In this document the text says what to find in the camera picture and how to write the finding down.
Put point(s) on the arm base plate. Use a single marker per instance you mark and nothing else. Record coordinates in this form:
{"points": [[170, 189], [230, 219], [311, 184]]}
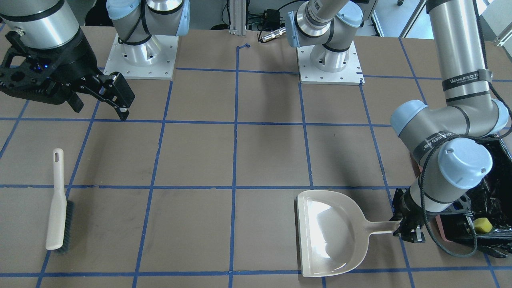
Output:
{"points": [[317, 65], [153, 60]]}

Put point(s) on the white hand brush dark bristles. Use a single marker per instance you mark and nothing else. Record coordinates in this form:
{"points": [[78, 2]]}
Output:
{"points": [[58, 233]]}

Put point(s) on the aluminium frame post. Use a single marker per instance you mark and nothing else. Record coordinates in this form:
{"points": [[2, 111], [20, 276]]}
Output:
{"points": [[237, 17]]}

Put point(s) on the bin with black bag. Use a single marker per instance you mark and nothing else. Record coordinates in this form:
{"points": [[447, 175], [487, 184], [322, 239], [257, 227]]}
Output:
{"points": [[491, 199]]}

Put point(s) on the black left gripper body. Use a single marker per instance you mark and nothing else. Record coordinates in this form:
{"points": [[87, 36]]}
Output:
{"points": [[408, 208]]}

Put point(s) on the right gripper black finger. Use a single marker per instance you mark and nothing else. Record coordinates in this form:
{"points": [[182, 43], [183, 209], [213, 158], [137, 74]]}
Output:
{"points": [[112, 89], [75, 102]]}

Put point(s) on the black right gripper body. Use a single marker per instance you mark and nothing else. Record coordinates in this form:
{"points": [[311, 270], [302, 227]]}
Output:
{"points": [[78, 60]]}

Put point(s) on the yellow green sponge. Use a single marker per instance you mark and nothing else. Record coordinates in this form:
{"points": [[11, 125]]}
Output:
{"points": [[483, 225]]}

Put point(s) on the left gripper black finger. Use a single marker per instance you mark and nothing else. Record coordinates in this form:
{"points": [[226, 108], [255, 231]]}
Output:
{"points": [[415, 236]]}

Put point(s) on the beige plastic dustpan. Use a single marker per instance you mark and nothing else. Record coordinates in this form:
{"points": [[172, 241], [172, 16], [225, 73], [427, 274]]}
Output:
{"points": [[334, 233]]}

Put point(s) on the silver metal connector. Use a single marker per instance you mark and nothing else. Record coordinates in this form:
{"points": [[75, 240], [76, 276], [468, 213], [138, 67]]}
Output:
{"points": [[272, 35]]}

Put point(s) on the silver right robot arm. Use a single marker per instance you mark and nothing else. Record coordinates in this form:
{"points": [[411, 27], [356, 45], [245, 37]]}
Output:
{"points": [[46, 24]]}

